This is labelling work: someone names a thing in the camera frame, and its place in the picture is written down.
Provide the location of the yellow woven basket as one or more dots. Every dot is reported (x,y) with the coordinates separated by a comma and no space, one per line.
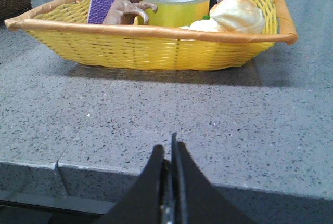
(62,26)

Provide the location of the brown toy animal figure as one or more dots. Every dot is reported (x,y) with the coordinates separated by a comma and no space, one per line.
(123,12)

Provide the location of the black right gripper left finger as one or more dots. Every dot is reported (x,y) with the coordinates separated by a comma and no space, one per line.
(141,204)

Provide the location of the yellow packing tape roll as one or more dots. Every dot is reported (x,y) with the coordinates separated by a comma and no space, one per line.
(177,13)

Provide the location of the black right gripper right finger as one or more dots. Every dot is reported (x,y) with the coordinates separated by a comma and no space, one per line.
(196,200)

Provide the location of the toy bread bun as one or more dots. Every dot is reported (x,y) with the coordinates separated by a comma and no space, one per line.
(235,16)

